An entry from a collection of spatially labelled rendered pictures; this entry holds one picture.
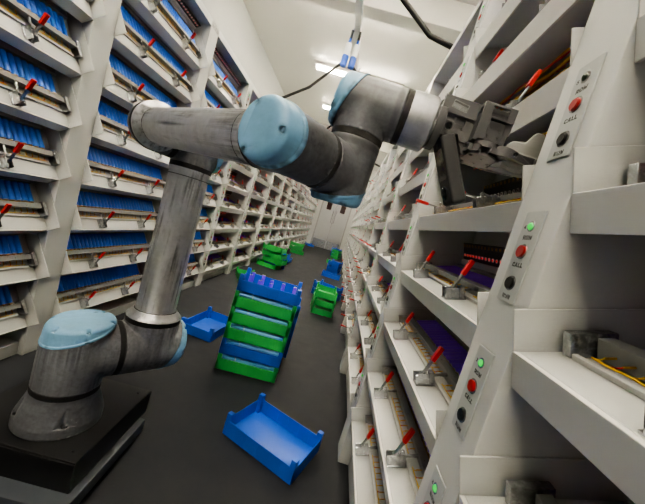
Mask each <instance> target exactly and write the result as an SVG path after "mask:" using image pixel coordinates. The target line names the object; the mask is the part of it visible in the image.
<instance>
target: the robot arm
mask: <svg viewBox="0 0 645 504"><path fill-rule="evenodd" d="M495 106H496V107H499V108H502V109H505V110H508V111H510V113H508V112H505V111H502V110H499V109H497V108H494V107H495ZM518 112H519V110H516V109H513V108H510V107H507V106H503V105H500V104H497V103H494V102H491V101H488V100H487V101H486V102H485V103H484V104H479V103H476V102H473V101H469V100H466V99H463V98H460V97H457V96H454V95H451V94H448V93H447V94H446V96H445V99H443V100H442V101H441V99H440V97H438V96H435V95H432V94H429V93H426V92H423V91H419V90H414V89H411V88H408V87H405V86H402V85H399V84H396V83H393V82H390V81H387V80H384V79H381V78H377V77H374V76H371V74H370V73H361V72H357V71H349V72H347V73H346V74H345V75H344V76H343V78H342V79H341V81H340V83H339V85H338V87H337V89H336V92H335V94H334V98H333V101H332V103H331V106H330V109H329V114H328V122H329V123H330V125H331V126H333V127H332V131H330V130H328V129H327V128H326V127H324V126H323V125H321V124H320V123H319V122H317V121H316V120H314V119H313V118H312V117H310V116H309V115H307V114H306V113H305V112H303V111H302V110H301V108H300V107H299V106H297V105H296V104H295V103H293V102H292V101H290V100H288V99H285V98H283V97H281V96H279V95H274V94H268V95H264V96H261V97H260V98H258V99H256V100H255V101H253V102H252V103H251V104H250V105H249V107H248V108H247V109H234V108H177V107H170V106H169V105H167V104H165V103H163V102H161V101H157V100H144V101H141V102H139V103H137V104H135V105H134V106H133V107H132V108H131V110H130V112H129V114H128V118H127V124H128V129H129V131H130V134H131V135H132V137H133V138H134V139H135V140H136V142H138V143H139V144H140V145H141V146H143V147H144V148H146V149H149V150H151V151H154V152H156V153H159V154H161V155H164V156H166V157H169V158H170V162H169V170H168V174H167V178H166V182H165V186H164V190H163V195H162V199H161V203H160V207H159V211H158V215H157V219H156V223H155V227H154V231H153V235H152V239H151V243H150V248H149V252H148V256H147V260H146V264H145V268H144V272H143V276H142V280H141V284H140V288H139V292H138V296H137V300H136V304H135V305H133V306H132V307H130V308H128V309H127V310H126V313H125V317H124V320H117V319H116V317H115V316H114V315H113V314H111V313H109V312H108V313H105V311H102V310H95V309H80V310H71V311H66V312H62V313H59V314H57V315H55V316H53V317H51V318H50V319H49V320H48V321H47V322H46V323H45V325H44V327H43V330H42V333H41V335H40V337H39V339H38V346H37V350H36V355H35V359H34V363H33V368H32V372H31V376H30V380H29V384H28V389H27V391H26V392H25V394H24V395H23V396H22V398H21V399H20V400H19V402H18V403H17V404H16V406H15V407H14V408H13V410H12V412H11V414H10V419H9V423H8V426H9V429H10V431H11V432H12V433H13V434H14V435H15V436H17V437H19V438H22V439H25V440H29V441H40V442H43V441H55V440H61V439H65V438H69V437H72V436H75V435H78V434H80V433H82V432H84V431H86V430H88V429H89V428H91V427H92V426H93V425H95V424H96V423H97V422H98V421H99V419H100V418H101V416H102V413H103V409H104V399H103V396H102V391H101V383H102V379H103V377H106V376H113V375H120V374H126V373H133V372H139V371H145V370H152V369H160V368H163V367H167V366H171V365H173V364H175V363H176V362H177V361H178V360H179V359H180V358H181V356H182V355H183V353H184V349H185V347H186V343H187V330H186V329H185V327H186V325H185V323H184V322H183V321H182V320H181V315H180V314H179V312H178V311H177V310H176V308H177V304H178V300H179V296H180V292H181V288H182V284H183V280H184V276H185V272H186V268H187V265H188V261H189V257H190V253H191V249H192V245H193V241H194V237H195V233H196V229H197V225H198V221H199V217H200V213H201V209H202V205H203V201H204V197H205V193H206V190H207V186H208V182H209V179H210V178H211V174H212V173H216V172H218V171H219V169H220V167H221V166H222V164H223V161H224V160H227V161H232V162H236V163H241V164H245V165H250V166H252V167H254V168H257V169H261V170H265V171H270V172H274V173H278V174H281V175H283V176H286V177H288V178H290V179H293V180H295V181H297V182H299V183H302V184H304V185H306V186H308V187H310V188H311V190H310V192H311V196H312V197H313V198H316V199H320V200H323V201H327V202H330V203H334V204H337V205H341V206H345V207H348V208H352V209H355V208H357V207H359V206H360V204H361V201H362V199H363V196H364V195H365V194H366V188H367V185H368V182H369V180H370V177H371V174H372V171H373V168H374V165H375V162H376V160H377V157H378V154H379V151H380V148H381V145H382V143H383V142H386V143H389V144H392V145H396V146H399V147H402V148H406V149H409V150H412V151H415V152H418V151H420V150H421V149H422V148H424V149H427V150H431V149H432V148H433V150H434V155H435V161H436V167H437V172H438V178H439V184H440V189H441V196H442V200H443V205H444V206H451V205H456V204H459V203H462V202H464V201H465V200H466V194H465V188H464V183H463V177H462V171H461V166H460V162H461V163H463V164H465V165H468V166H471V167H476V168H478V169H481V170H484V171H488V172H492V173H496V174H500V175H505V176H506V175H507V176H512V177H517V178H522V166H523V165H536V163H537V160H538V157H539V154H540V151H541V149H542V146H543V143H544V140H545V138H546V136H545V135H543V134H540V133H537V134H534V135H533V136H532V137H531V138H530V139H529V140H528V141H527V142H522V141H521V142H517V141H512V142H510V143H508V144H507V145H506V146H504V143H505V140H506V138H508V137H509V135H510V132H511V129H512V127H513V125H514V123H515V120H516V117H517V115H518Z"/></svg>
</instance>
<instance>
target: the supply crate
mask: <svg viewBox="0 0 645 504"><path fill-rule="evenodd" d="M251 271H252V268H250V267H248V270H247V272H246V273H245V274H243V273H241V274H240V277H239V281H238V284H237V288H236V290H239V291H242V292H246V293H249V294H253V295H256V296H260V297H264V298H267V299H271V300H274V301H278V302H281V303H285V304H289V305H292V306H296V307H297V306H298V303H299V300H300V296H301V293H302V290H301V288H302V284H303V282H299V284H298V286H297V285H293V284H290V283H286V282H283V281H279V280H276V279H272V278H269V277H265V281H264V284H263V285H260V284H258V280H261V279H262V275H258V274H255V277H254V281H253V282H250V281H248V279H249V276H250V274H252V273H251ZM271 280H274V284H273V288H271V287H269V283H270V281H271ZM282 283H285V284H286V286H285V289H284V291H281V286H282ZM294 287H297V290H296V294H292V291H293V288H294Z"/></svg>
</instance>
